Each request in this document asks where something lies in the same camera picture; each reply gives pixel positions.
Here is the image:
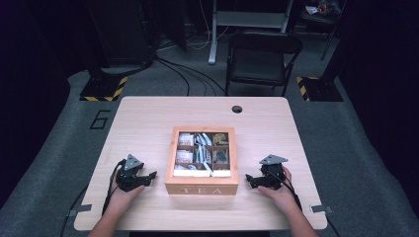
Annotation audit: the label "grey-blue tea packets bunch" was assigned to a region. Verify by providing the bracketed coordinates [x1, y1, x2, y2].
[194, 132, 213, 173]

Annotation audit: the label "dark cluttered cart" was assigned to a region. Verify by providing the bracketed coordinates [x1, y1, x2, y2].
[299, 0, 344, 26]

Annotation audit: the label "white metal desk frame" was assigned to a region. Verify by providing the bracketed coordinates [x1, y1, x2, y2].
[208, 0, 294, 65]

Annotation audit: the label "white floor cables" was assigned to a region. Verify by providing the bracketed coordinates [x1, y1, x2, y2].
[157, 0, 231, 51]

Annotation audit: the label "person's left hand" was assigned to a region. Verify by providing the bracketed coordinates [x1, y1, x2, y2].
[108, 162, 146, 210]

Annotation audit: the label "left hand-held gripper black cable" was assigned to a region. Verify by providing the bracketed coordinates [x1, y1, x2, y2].
[101, 159, 127, 215]

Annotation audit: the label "person's right hand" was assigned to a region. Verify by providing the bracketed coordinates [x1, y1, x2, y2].
[257, 166, 300, 213]

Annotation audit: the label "yellow tea packets bunch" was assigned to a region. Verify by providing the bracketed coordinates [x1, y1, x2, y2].
[212, 132, 229, 146]

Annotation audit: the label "white red-label tea packets bunch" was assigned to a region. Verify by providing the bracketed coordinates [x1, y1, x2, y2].
[178, 132, 196, 147]

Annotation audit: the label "right hand-held gripper black cable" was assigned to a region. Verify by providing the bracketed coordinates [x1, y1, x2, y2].
[273, 171, 303, 211]

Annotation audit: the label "hand-held gripper black cable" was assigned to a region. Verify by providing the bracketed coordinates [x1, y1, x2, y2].
[273, 171, 303, 211]
[101, 159, 127, 215]

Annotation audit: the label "wooden tea box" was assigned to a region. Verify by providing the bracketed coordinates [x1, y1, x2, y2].
[164, 125, 240, 197]

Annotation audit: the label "black folding chair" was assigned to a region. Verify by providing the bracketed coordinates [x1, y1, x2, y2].
[224, 31, 303, 97]

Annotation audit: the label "dark tea packets bunch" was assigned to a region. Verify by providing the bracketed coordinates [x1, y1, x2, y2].
[212, 148, 229, 164]

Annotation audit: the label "grey tape strip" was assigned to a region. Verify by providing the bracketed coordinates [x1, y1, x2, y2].
[68, 203, 93, 217]
[310, 204, 333, 214]

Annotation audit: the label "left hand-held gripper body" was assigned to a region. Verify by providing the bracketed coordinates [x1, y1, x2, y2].
[115, 153, 147, 193]

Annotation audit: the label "black base with yellow stripes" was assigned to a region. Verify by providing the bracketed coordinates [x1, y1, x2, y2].
[79, 76, 128, 103]
[295, 76, 344, 103]

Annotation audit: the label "dark cabinet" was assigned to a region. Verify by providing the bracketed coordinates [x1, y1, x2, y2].
[85, 0, 156, 68]

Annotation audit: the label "black floor cables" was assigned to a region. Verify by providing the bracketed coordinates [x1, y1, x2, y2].
[154, 55, 228, 97]

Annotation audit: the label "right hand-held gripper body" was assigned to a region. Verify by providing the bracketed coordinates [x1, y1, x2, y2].
[259, 154, 290, 191]

